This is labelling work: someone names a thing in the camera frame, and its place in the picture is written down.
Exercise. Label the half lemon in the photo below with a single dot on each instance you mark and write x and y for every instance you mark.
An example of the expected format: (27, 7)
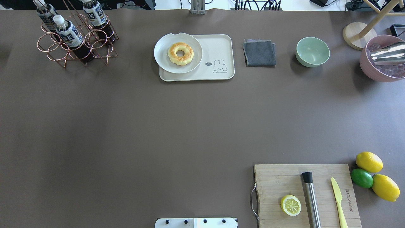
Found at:
(291, 205)

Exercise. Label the green lime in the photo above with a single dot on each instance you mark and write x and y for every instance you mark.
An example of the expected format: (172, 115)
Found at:
(362, 178)

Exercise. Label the pink ice bowl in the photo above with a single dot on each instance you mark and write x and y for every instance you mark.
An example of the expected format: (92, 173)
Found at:
(387, 73)

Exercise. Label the copper wire bottle rack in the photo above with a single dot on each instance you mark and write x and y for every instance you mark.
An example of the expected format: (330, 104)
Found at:
(61, 53)

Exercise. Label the whole lemon lower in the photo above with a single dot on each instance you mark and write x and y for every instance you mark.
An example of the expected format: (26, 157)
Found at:
(385, 187)

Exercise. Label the steel muddler black tip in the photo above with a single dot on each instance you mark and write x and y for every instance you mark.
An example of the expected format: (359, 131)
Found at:
(313, 207)

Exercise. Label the wooden cup stand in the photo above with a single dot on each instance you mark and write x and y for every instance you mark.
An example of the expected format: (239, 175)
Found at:
(358, 34)

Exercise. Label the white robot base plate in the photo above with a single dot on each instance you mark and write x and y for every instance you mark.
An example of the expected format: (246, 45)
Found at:
(212, 222)

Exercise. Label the grey folded cloth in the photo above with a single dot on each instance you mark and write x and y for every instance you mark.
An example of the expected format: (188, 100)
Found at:
(259, 53)

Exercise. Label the wooden cutting board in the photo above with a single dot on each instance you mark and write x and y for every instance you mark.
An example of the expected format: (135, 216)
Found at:
(274, 181)

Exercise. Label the yellow plastic knife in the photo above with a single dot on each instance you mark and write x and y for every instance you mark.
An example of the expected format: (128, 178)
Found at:
(338, 199)

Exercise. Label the small black frame object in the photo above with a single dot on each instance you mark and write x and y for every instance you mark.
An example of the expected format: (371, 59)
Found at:
(397, 29)

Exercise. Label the green ceramic bowl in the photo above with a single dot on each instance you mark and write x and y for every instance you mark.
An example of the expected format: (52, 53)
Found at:
(312, 52)

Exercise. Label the black usb hub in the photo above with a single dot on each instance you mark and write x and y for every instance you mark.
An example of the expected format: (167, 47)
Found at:
(259, 5)

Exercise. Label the metal ice scoop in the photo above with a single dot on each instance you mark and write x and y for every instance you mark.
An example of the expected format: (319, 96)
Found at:
(393, 54)

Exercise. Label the white round plate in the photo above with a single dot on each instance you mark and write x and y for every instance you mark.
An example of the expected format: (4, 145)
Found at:
(162, 58)

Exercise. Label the whole lemon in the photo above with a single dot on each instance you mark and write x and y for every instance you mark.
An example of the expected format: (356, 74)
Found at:
(385, 187)
(369, 162)

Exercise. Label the aluminium frame post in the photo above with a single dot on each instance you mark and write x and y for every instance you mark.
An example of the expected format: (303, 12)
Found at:
(197, 7)

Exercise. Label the beige rabbit tray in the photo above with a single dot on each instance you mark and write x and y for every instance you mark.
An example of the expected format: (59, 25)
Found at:
(217, 61)

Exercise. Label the whole lemon upper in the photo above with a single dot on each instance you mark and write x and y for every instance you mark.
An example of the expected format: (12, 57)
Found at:
(369, 162)

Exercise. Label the glazed ring donut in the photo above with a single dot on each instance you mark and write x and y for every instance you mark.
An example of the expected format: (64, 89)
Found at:
(180, 53)

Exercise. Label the tea bottle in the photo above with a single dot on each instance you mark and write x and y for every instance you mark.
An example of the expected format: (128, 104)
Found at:
(99, 20)
(46, 12)
(73, 38)

